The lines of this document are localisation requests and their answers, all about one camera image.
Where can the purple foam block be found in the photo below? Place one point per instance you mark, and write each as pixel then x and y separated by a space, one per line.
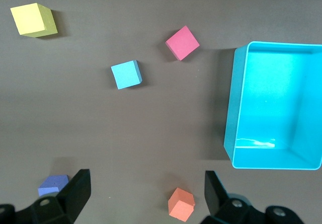
pixel 51 183

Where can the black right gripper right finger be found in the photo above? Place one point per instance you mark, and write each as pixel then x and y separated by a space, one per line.
pixel 234 214

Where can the brown table cover sheet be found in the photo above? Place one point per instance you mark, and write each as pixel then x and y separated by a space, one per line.
pixel 151 133

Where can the orange foam block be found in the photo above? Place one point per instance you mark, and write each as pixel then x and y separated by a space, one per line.
pixel 181 206

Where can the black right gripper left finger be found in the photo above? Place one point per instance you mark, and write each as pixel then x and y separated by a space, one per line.
pixel 50 211

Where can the red foam block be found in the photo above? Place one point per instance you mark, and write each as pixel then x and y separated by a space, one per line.
pixel 182 42

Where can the teal plastic bin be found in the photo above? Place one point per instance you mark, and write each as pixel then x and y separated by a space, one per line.
pixel 271 95

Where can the light blue foam block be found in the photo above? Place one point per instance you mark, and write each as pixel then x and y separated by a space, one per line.
pixel 125 74

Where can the yellow foam block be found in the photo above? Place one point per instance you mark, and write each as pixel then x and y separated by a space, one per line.
pixel 30 20

